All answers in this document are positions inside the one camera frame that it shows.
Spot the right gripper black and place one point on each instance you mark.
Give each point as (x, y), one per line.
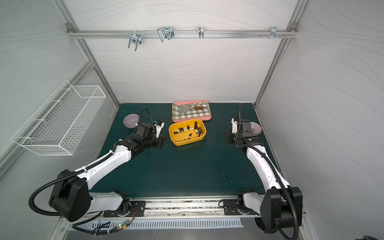
(229, 137)

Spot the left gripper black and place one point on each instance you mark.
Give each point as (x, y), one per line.
(159, 141)

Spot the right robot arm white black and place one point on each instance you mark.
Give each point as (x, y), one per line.
(277, 189)

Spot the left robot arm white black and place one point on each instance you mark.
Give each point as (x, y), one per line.
(71, 196)

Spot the yellow plastic storage box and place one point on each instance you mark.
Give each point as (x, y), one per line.
(179, 139)

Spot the pink patterned bowl right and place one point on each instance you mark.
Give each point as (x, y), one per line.
(256, 129)

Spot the purple bowl left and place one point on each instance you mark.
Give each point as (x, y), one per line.
(131, 121)

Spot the green checkered cloth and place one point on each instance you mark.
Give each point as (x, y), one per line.
(192, 111)

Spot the pink tray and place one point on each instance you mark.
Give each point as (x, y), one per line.
(192, 110)

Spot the metal u-bolt clamp left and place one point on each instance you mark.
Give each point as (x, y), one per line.
(136, 40)

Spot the metal u-bolt clamp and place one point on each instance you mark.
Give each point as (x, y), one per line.
(136, 40)
(165, 33)

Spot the metal u-bolt clamp middle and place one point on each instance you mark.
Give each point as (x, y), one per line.
(165, 33)

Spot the metal hook clamp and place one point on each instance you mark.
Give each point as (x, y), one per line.
(201, 32)

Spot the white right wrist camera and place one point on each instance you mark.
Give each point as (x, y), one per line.
(234, 123)

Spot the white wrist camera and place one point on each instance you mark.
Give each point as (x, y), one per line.
(159, 126)
(234, 123)

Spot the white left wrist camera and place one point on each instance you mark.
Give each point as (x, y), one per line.
(159, 126)

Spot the spatula with wooden handle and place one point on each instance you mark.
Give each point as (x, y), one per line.
(185, 108)

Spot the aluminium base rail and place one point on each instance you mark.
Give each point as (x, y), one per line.
(180, 207)

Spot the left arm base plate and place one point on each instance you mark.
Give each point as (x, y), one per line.
(127, 209)

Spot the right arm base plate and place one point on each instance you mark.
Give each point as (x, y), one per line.
(231, 208)

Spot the white wire basket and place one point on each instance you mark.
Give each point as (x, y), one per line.
(57, 127)

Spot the metal bracket right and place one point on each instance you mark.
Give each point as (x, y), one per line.
(273, 34)

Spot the aluminium crossbar rail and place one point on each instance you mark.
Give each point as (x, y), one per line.
(179, 34)

